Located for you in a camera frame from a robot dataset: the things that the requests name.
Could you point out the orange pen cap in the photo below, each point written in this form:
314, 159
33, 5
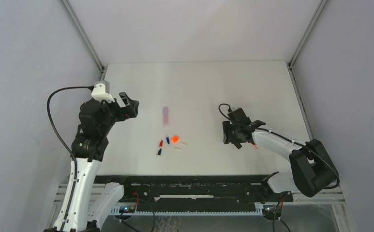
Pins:
175, 139

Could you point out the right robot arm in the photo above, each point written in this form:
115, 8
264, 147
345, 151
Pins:
312, 169

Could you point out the aluminium frame post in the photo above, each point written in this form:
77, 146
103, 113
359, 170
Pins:
78, 27
297, 67

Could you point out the right aluminium frame post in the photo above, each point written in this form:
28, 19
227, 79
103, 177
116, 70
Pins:
297, 67

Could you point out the pink marker pen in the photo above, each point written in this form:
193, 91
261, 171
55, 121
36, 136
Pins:
165, 119

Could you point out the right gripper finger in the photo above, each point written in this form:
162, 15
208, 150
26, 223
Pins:
237, 145
226, 126

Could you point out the white slotted cable duct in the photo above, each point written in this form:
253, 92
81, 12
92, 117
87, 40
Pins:
118, 210

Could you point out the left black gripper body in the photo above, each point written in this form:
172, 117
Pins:
112, 109

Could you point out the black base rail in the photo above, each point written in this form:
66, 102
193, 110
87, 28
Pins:
194, 192

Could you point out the red blue pen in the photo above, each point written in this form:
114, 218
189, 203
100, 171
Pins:
160, 148

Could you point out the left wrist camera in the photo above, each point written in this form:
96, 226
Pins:
101, 92

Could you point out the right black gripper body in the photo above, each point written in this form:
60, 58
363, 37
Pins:
234, 136

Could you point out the left aluminium frame post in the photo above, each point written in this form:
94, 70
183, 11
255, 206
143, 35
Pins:
78, 27

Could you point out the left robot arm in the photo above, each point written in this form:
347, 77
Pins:
97, 117

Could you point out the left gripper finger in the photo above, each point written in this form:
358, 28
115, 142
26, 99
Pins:
130, 104
130, 112

